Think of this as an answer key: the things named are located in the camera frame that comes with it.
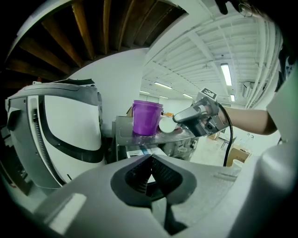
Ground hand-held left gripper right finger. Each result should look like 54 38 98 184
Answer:
151 139 298 238

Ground black star print shirt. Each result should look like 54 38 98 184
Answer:
274 23 298 93

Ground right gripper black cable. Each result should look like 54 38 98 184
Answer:
223 106 234 167

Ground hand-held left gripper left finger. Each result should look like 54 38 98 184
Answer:
34 154 168 238

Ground person's eyeglasses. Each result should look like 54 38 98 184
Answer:
238 2 253 17

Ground black head-worn camera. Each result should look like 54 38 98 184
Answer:
215 0 229 15

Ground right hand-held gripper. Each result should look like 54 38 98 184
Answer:
172 87 230 138

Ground purple plastic bucket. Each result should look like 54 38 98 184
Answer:
132 99 164 137

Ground person's right forearm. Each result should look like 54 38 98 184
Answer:
218 106 279 136

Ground large white and grey machine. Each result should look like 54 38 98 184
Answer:
5 78 105 189

